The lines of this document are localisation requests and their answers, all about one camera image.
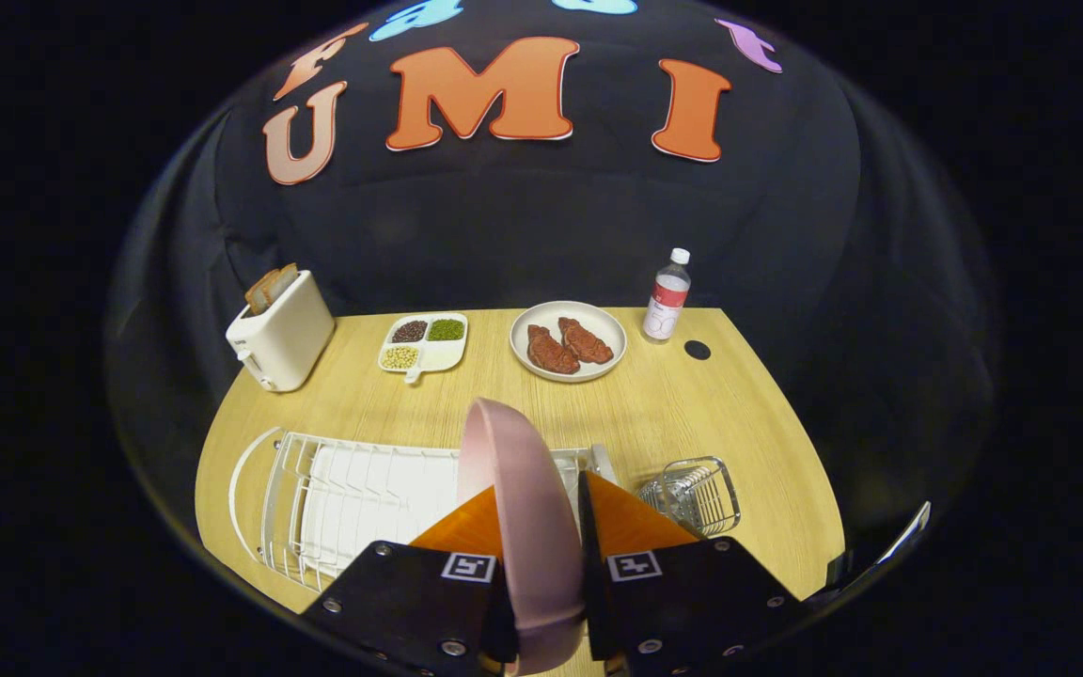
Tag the pile of green beans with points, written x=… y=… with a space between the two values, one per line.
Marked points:
x=446 y=329

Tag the toast slice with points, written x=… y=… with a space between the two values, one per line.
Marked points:
x=261 y=293
x=286 y=277

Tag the pile of yellow beans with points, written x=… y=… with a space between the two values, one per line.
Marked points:
x=400 y=357

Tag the black backdrop cloth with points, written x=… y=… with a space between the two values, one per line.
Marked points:
x=523 y=226

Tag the clear bottle with red label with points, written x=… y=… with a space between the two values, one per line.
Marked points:
x=666 y=301

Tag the beige plate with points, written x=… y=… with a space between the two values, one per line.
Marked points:
x=523 y=353

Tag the brown meat piece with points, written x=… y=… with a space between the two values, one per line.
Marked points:
x=588 y=343
x=551 y=353

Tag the black table grommet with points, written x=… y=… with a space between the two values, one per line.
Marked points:
x=698 y=350

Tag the pile of dark beans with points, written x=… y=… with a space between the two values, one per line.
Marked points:
x=410 y=331

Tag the white toaster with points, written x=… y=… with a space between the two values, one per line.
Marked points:
x=288 y=334

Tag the pink plate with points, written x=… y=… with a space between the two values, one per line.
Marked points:
x=523 y=527

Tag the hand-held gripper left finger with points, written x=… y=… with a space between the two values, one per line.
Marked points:
x=410 y=602

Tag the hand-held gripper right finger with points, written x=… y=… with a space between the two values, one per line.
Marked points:
x=682 y=602

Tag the white divided dish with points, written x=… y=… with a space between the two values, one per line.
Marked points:
x=443 y=355

